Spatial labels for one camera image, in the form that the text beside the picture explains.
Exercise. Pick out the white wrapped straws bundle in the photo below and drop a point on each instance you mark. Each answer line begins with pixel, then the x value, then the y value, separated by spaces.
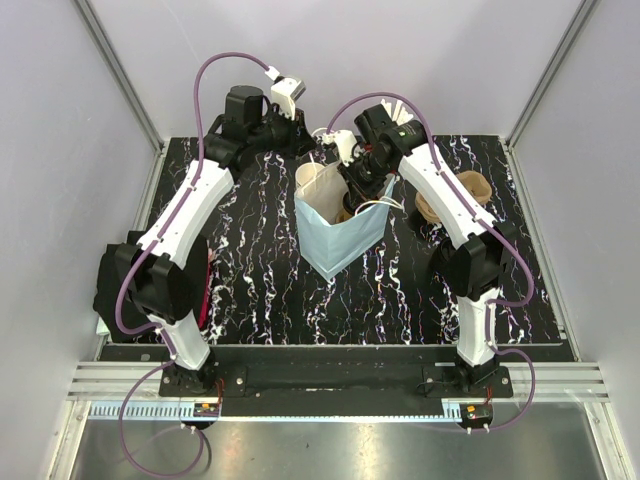
pixel 397 111

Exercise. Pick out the black cloth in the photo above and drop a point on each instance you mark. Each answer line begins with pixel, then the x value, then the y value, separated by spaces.
pixel 158 283

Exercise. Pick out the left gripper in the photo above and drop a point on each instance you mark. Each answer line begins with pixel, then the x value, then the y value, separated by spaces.
pixel 299 140

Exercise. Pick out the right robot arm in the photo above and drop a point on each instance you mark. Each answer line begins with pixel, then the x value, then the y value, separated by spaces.
pixel 472 260

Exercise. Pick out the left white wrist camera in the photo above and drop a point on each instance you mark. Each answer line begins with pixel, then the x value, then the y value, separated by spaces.
pixel 285 91

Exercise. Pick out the black plastic cup lid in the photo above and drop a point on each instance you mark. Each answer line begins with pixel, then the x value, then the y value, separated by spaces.
pixel 351 201

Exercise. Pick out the black marble pattern mat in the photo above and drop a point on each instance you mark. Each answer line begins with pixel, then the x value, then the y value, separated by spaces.
pixel 262 292

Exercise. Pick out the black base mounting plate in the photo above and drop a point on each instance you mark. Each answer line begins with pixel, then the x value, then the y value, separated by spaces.
pixel 432 371

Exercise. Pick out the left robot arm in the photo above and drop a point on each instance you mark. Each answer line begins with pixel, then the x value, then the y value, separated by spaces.
pixel 230 145

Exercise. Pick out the light blue paper bag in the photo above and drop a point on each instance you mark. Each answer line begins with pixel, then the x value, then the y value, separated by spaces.
pixel 329 247

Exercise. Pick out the aluminium frame rail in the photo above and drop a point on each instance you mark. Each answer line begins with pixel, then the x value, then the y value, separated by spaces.
pixel 342 421

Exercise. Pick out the stack of black lids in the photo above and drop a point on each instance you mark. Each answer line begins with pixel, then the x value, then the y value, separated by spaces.
pixel 441 256

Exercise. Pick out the stack of paper cups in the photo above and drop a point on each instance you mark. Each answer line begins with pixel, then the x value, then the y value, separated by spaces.
pixel 306 173

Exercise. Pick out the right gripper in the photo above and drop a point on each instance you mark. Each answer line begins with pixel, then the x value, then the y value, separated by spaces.
pixel 347 173

